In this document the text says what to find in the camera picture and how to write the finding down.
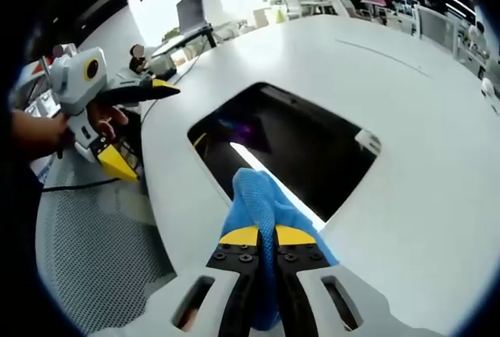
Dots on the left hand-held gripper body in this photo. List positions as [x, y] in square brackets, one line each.
[76, 79]

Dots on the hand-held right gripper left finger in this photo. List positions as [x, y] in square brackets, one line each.
[207, 282]

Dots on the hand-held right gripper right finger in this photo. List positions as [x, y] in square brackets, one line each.
[324, 286]

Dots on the blue cleaning cloth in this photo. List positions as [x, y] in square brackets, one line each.
[254, 200]

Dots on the person's left hand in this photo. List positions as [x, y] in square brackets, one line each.
[105, 116]

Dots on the dark monitor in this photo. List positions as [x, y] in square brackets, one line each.
[191, 10]

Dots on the white mesh chair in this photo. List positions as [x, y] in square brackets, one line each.
[97, 255]

